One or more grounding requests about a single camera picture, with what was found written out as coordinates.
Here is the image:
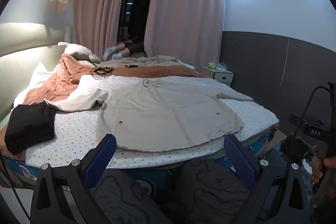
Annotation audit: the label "dark glass door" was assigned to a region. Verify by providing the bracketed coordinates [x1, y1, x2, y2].
[118, 0, 157, 52]

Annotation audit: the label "white dotted bed sheet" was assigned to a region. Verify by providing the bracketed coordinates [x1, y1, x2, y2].
[26, 74, 279, 168]

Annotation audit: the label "person's dark printed pants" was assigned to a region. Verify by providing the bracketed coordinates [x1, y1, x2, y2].
[89, 157, 253, 224]

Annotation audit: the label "person's right hand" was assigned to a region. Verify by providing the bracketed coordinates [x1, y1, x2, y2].
[311, 146, 336, 183]

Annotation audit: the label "black folded clothes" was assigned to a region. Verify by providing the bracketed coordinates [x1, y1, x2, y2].
[4, 102, 56, 155]

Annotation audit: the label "white plush toy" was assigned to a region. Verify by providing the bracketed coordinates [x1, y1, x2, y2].
[57, 42, 101, 63]

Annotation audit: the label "beige jacket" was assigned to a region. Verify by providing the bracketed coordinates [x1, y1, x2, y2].
[43, 77, 255, 153]

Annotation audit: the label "padded beige headboard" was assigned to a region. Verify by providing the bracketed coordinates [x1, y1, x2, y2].
[0, 23, 73, 115]

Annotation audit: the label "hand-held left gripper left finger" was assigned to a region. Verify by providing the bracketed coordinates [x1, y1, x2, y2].
[30, 133, 117, 224]

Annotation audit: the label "black coiled cable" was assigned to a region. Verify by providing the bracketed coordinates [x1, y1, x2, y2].
[90, 66, 114, 80]

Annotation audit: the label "pink curtain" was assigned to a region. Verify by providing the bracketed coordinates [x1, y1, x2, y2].
[143, 0, 225, 78]
[73, 0, 131, 57]

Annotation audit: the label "white nightstand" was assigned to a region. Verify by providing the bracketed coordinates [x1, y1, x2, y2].
[201, 66, 234, 87]

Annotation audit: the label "blue printed mattress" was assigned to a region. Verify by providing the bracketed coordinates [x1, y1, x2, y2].
[0, 124, 280, 197]

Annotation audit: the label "white pillow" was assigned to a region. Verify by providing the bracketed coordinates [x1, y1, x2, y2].
[13, 61, 57, 106]

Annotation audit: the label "orange blanket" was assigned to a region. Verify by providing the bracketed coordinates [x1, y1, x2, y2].
[23, 53, 206, 106]

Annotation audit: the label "olive beige blanket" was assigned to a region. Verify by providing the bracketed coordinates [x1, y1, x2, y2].
[97, 55, 196, 69]

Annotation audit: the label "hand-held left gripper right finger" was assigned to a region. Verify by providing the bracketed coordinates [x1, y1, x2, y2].
[223, 134, 310, 224]

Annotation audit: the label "black object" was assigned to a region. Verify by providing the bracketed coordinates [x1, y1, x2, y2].
[282, 135, 309, 162]

